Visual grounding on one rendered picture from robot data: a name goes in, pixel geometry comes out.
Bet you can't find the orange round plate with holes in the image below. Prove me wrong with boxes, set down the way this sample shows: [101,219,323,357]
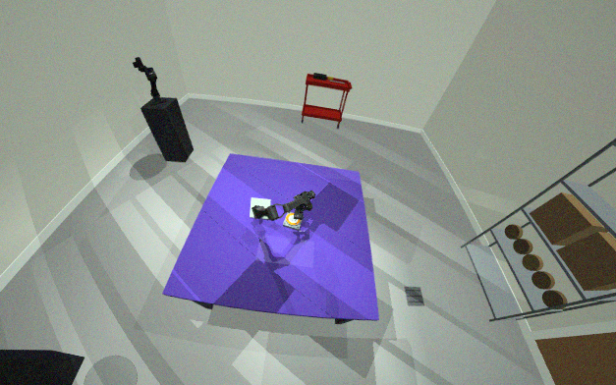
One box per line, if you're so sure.
[286,213,301,226]

